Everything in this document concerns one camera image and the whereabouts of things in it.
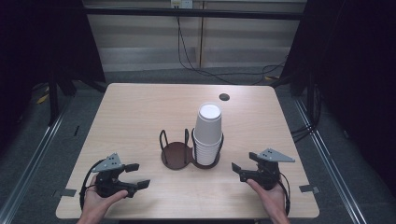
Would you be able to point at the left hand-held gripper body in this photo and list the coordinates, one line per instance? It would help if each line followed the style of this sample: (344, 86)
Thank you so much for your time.
(107, 163)

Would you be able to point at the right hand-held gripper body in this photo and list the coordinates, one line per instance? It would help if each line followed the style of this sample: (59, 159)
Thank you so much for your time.
(267, 174)

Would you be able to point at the stack of white paper cups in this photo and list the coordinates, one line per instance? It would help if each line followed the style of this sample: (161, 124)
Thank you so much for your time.
(206, 154)

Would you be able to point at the single white paper cup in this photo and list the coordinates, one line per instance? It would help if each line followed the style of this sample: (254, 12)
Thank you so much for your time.
(208, 124)

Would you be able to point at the person's right hand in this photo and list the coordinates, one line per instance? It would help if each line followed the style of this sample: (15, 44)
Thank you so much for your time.
(274, 200)

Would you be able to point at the person's left hand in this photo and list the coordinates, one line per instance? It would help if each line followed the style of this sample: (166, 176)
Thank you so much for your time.
(95, 203)

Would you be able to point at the grey tape piece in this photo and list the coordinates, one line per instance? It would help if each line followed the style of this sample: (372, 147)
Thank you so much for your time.
(308, 188)
(68, 192)

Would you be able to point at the small black floor tape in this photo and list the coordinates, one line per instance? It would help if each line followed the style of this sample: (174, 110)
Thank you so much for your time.
(76, 130)

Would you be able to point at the black table grommet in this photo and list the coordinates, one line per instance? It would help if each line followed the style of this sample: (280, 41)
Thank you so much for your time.
(224, 97)

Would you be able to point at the black metal stand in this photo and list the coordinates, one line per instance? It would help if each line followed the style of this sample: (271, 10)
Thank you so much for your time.
(53, 99)

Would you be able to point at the yellow floor tape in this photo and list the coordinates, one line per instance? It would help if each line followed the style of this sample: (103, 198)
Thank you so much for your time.
(43, 98)

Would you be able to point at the black curtain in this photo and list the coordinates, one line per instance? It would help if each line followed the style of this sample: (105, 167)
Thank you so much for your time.
(355, 62)
(37, 40)

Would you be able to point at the black horizontal metal bar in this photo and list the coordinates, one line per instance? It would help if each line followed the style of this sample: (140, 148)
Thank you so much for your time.
(186, 13)

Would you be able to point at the metal floor rail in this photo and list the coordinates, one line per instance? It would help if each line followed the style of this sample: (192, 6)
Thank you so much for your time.
(330, 161)
(34, 165)

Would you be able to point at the white wall outlet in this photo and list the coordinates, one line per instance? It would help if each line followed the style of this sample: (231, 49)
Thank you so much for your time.
(183, 3)

